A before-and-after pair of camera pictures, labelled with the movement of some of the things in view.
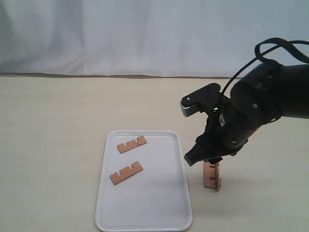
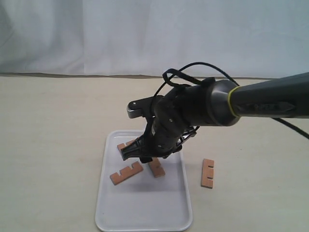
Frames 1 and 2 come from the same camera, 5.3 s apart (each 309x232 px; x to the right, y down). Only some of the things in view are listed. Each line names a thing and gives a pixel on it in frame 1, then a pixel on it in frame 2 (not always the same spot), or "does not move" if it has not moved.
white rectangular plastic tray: (155, 199) does not move
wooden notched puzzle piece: (126, 173) does not move
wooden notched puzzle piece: (210, 175) → (154, 165)
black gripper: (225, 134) → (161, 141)
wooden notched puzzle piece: (218, 180) → (207, 171)
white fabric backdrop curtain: (200, 38) does not move
